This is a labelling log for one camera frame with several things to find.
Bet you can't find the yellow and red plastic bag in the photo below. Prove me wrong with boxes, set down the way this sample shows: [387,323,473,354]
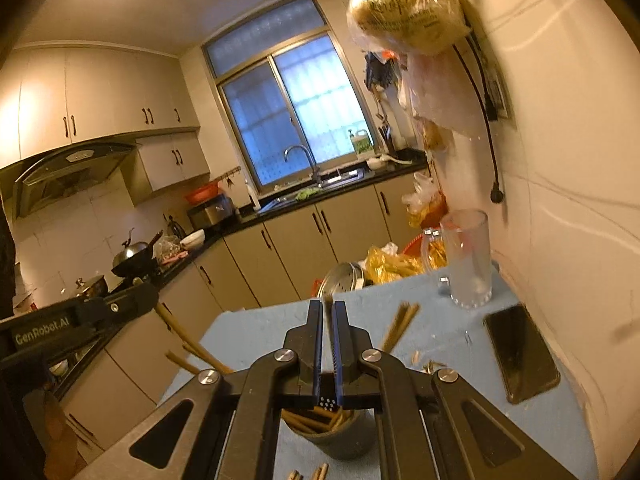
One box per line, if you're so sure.
[402,172,449,231]

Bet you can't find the hanging clear plastic bags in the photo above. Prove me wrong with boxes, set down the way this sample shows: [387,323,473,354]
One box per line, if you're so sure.
[399,52,491,142]

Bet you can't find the white ladle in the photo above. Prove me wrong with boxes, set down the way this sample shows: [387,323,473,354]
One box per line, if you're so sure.
[366,154,414,170]

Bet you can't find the red plastic basket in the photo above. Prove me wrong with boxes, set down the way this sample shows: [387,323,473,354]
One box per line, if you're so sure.
[394,237,449,271]

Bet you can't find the hanging bag of noodles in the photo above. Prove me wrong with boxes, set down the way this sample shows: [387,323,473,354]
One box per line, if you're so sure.
[347,0,474,56]

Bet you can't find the bundle of wooden chopsticks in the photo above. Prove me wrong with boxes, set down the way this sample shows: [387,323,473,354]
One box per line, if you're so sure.
[281,302,422,480]

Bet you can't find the kitchen window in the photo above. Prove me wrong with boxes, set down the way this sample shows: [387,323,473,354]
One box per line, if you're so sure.
[201,0,379,194]

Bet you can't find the metal steamer plate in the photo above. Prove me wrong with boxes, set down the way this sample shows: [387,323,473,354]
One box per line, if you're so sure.
[318,261,365,306]

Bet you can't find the wall socket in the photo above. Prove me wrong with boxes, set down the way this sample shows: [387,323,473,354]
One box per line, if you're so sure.
[479,45,514,121]

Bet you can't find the black power cable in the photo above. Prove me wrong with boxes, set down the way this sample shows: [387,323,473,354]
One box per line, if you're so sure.
[452,35,507,207]

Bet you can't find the beige upper cabinets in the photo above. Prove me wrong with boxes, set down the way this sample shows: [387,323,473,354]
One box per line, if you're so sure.
[0,47,202,172]

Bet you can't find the steel countertop appliance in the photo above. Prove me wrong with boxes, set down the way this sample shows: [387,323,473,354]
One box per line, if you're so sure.
[187,195,236,230]

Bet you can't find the slender wooden chopstick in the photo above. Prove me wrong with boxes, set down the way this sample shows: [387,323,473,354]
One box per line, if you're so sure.
[166,350,202,375]
[156,304,234,375]

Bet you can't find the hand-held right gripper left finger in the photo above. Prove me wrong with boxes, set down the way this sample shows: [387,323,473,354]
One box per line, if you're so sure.
[72,300,325,480]

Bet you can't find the glass range hood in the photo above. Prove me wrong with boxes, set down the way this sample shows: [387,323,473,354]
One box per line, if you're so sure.
[12,142,144,219]

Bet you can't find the blue tablecloth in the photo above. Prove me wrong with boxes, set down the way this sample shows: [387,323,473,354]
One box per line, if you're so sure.
[160,260,599,480]

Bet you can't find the black wok with lid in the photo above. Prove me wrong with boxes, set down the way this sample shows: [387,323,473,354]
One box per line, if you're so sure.
[110,227,165,279]

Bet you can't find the black countertop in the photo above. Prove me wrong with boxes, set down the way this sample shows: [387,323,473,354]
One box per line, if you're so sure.
[50,156,431,396]

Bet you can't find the small beige wall cabinet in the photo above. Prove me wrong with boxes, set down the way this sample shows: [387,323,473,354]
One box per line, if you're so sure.
[134,132,211,194]

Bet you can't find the beige cabinets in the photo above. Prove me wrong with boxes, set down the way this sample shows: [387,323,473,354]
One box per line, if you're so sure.
[60,180,437,461]
[0,47,202,172]

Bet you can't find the red plastic basin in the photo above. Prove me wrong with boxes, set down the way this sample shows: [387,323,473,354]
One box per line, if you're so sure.
[183,182,221,206]

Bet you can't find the clear glass pitcher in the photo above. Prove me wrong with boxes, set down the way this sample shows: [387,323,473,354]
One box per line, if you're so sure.
[422,209,494,310]

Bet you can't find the knife holder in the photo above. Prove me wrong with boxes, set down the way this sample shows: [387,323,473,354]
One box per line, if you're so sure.
[377,105,401,154]

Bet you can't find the white jug with green label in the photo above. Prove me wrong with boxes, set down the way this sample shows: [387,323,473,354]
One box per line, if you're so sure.
[349,127,375,157]

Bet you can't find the black smartphone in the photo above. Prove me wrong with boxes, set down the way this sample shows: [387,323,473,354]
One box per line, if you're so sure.
[483,303,561,405]

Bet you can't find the plastic bag with food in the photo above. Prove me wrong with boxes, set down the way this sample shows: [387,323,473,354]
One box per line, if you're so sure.
[152,235,189,264]

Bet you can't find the steel pot with lid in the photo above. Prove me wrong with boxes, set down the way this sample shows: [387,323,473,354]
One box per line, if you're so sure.
[74,275,109,302]

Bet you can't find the person's left forearm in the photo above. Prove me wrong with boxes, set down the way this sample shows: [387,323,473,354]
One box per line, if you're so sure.
[42,387,79,480]

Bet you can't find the white bowl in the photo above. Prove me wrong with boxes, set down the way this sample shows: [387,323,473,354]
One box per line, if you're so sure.
[179,228,206,251]

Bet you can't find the steel sink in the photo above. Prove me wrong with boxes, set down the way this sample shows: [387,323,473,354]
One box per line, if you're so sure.
[260,170,377,212]

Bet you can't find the steel faucet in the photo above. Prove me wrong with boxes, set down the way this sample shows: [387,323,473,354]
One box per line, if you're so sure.
[283,144,324,187]

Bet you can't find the dark plastic cup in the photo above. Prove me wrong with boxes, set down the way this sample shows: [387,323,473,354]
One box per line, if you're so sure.
[280,405,380,461]

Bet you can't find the beige lower cabinets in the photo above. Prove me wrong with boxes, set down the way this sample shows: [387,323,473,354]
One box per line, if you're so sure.
[60,180,437,461]

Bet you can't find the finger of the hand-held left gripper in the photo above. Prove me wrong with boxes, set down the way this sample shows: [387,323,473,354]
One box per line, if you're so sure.
[75,282,160,333]

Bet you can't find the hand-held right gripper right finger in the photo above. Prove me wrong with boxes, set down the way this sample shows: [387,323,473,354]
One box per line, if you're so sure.
[332,300,581,480]

